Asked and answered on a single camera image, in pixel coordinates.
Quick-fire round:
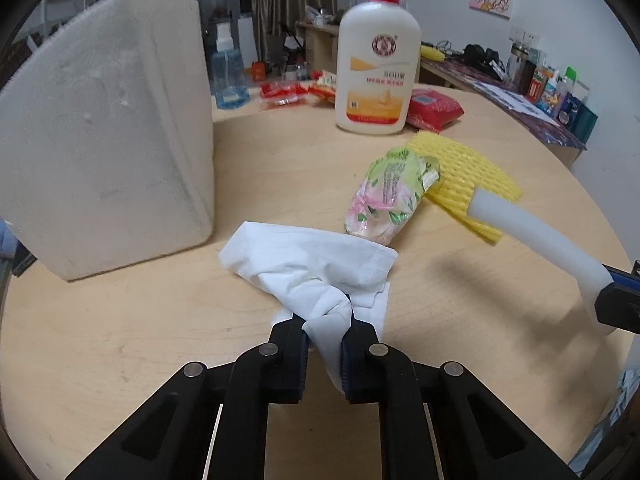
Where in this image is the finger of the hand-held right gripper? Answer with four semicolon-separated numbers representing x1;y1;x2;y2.
601;259;640;290
592;282;640;335

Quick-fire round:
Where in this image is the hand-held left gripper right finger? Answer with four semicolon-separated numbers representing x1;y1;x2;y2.
341;317;578;480

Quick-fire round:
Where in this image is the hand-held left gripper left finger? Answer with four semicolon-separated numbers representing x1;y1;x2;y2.
65;312;311;480

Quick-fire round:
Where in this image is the white paper tissue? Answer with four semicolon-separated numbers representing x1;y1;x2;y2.
218;221;399;396

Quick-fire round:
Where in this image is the green floral tissue pack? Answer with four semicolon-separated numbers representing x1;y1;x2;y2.
344;145;442;247

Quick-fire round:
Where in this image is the yellow foam fruit net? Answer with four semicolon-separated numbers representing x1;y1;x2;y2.
406;131;523;246

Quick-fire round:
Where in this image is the white foam box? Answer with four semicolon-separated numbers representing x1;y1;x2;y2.
0;0;216;282

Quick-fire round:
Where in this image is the row of toiletry bottles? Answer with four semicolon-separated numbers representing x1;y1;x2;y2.
530;50;598;143

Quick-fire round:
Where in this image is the printed paper sheet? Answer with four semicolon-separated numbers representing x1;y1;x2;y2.
472;80;561;121

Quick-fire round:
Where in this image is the desk with patterned cover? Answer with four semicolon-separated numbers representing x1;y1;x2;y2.
420;55;588;168

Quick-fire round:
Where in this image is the dark steel thermos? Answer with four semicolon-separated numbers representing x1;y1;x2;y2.
511;42;533;93

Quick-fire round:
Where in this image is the red wet wipes pack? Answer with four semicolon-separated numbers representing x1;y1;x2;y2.
405;87;465;133

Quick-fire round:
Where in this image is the clear blue spray bottle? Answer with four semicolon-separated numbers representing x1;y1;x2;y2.
211;22;250;109

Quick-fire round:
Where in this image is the white lotion pump bottle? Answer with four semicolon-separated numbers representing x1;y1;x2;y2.
334;0;422;136

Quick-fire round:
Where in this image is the light wooden desk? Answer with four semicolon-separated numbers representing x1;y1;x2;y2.
295;20;342;67

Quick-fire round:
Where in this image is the brown curtain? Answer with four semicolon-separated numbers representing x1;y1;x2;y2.
250;0;337;58

